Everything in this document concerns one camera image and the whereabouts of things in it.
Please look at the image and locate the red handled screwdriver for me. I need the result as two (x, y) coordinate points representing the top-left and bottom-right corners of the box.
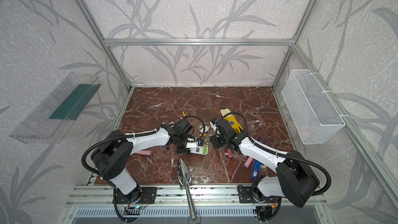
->
(227, 149), (233, 159)

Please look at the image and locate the red white remote control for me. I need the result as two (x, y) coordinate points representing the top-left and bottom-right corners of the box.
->
(190, 145), (208, 156)

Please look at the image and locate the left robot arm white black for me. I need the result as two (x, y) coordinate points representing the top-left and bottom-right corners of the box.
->
(81, 119), (193, 196)

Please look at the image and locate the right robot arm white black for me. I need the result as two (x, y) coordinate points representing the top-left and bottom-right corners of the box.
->
(210, 119), (332, 207)

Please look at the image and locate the yellow work glove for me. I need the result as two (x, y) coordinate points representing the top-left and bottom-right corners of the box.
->
(220, 108), (243, 133)

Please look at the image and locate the white battery cover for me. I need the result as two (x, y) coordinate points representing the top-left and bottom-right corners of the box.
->
(200, 126), (209, 133)

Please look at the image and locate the purple plastic comb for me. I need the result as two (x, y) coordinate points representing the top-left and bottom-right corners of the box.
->
(255, 135), (269, 145)

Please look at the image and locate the pink cylinder right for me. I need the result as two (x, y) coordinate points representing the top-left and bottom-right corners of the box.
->
(244, 157), (253, 168)

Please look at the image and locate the pink cylinder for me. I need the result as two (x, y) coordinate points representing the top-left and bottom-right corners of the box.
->
(244, 157), (253, 168)
(135, 150), (153, 156)

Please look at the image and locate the pink cylinder left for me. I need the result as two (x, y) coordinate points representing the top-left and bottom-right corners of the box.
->
(135, 150), (153, 156)

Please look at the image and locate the blue lighter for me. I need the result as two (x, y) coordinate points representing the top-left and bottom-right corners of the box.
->
(250, 160), (261, 180)

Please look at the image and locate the metal camera pole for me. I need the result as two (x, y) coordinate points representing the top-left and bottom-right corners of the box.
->
(177, 158), (198, 220)

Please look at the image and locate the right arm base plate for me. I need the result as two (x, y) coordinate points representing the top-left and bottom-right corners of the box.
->
(237, 185), (278, 204)

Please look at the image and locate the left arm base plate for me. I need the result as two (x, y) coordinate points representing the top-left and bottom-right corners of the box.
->
(113, 187), (157, 204)

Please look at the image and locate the white wire basket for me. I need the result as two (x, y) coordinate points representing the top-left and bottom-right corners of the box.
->
(282, 69), (345, 145)

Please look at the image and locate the clear plastic wall shelf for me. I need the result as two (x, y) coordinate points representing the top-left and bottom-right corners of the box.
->
(9, 72), (101, 144)

